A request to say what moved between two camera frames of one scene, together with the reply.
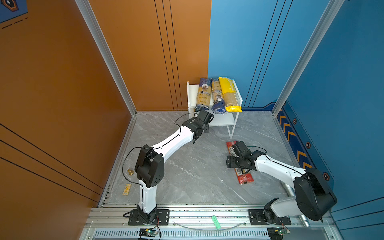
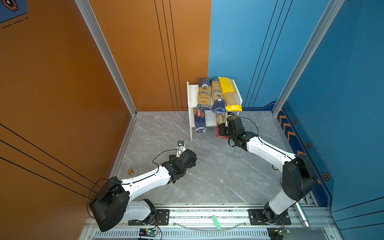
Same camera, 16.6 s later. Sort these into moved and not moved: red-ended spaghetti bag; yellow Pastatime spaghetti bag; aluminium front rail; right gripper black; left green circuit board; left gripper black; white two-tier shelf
Moved: red-ended spaghetti bag; right gripper black; left gripper black
Not moved: white two-tier shelf; yellow Pastatime spaghetti bag; left green circuit board; aluminium front rail
